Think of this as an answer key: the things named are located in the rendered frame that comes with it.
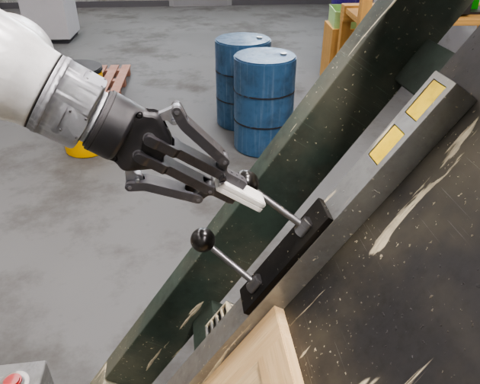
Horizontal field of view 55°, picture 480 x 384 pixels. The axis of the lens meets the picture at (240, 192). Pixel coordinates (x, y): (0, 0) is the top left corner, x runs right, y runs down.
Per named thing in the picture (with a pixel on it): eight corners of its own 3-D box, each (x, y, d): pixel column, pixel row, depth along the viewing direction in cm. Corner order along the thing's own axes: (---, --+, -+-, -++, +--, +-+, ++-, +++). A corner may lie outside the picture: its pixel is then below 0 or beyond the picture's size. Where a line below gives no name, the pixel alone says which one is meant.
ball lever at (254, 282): (257, 291, 71) (191, 236, 72) (272, 275, 70) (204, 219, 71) (251, 302, 68) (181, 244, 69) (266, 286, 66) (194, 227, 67)
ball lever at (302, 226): (304, 235, 67) (229, 181, 66) (320, 216, 65) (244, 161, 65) (302, 247, 63) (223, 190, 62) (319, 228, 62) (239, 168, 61)
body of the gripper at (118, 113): (72, 160, 51) (147, 195, 54) (106, 97, 48) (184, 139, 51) (83, 132, 57) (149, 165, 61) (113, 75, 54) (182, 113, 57)
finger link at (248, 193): (216, 174, 60) (219, 170, 60) (259, 196, 63) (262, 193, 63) (218, 186, 58) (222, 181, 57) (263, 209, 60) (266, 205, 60)
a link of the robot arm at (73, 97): (52, 68, 45) (109, 99, 47) (69, 45, 52) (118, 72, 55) (17, 142, 48) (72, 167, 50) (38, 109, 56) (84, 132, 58)
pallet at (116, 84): (119, 103, 504) (117, 94, 499) (49, 104, 502) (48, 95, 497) (135, 72, 600) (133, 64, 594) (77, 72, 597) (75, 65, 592)
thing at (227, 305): (219, 331, 82) (204, 325, 81) (240, 305, 80) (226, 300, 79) (220, 349, 79) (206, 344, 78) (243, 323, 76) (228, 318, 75)
